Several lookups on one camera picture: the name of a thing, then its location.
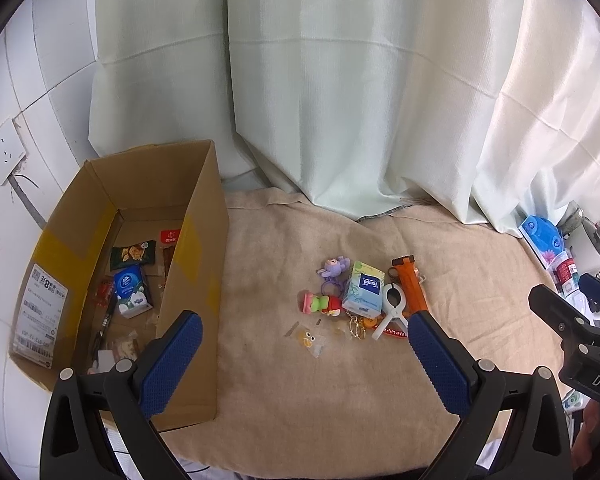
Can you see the beige table cloth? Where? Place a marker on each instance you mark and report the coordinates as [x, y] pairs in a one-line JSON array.
[[365, 407]]

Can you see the person's right hand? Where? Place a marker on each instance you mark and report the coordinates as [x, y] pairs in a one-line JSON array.
[[585, 452]]

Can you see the pale green curtain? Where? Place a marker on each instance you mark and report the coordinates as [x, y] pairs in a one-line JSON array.
[[490, 107]]

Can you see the red green doll toy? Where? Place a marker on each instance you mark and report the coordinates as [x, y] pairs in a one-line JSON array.
[[324, 304]]

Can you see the white plastic clamp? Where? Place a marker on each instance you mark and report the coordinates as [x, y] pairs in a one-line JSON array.
[[393, 307]]

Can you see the dark snack packet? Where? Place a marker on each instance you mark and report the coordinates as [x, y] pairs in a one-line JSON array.
[[140, 254]]

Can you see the white wall socket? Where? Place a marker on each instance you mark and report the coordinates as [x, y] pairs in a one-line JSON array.
[[12, 151]]

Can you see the orange utility knife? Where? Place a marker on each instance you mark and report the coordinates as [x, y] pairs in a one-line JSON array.
[[404, 269]]

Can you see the red snack packet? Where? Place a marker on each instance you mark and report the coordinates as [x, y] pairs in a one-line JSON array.
[[169, 238]]

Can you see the red candy wrapper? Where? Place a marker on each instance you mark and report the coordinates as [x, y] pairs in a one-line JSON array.
[[104, 292]]

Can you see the white shipping label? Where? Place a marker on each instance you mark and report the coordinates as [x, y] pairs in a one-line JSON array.
[[38, 318]]

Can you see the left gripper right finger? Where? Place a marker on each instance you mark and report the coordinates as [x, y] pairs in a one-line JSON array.
[[535, 444]]

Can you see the black pen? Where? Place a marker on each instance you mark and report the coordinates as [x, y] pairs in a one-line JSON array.
[[101, 334]]

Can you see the blue wet wipes pack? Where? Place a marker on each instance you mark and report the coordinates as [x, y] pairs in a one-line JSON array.
[[543, 238]]

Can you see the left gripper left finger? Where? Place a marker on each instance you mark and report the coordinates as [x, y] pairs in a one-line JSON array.
[[75, 444]]

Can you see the purple bunny keychain toy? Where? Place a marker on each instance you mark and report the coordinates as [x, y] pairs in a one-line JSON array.
[[334, 273]]

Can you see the Tempo tissue pack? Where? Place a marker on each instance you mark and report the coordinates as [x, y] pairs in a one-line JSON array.
[[363, 296]]

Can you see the cardboard box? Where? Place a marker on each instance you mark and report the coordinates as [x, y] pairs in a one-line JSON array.
[[137, 238]]

